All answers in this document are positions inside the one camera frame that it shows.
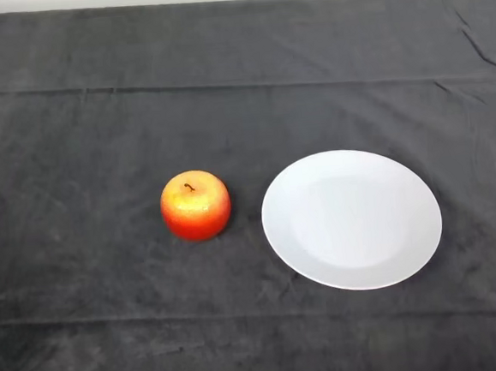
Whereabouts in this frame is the red yellow apple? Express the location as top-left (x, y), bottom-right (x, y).
top-left (157, 166), bottom-right (235, 245)

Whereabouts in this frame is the white round plate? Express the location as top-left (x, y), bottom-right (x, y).
top-left (256, 141), bottom-right (448, 298)

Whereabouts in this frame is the black table cloth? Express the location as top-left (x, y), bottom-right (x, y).
top-left (0, 0), bottom-right (496, 371)

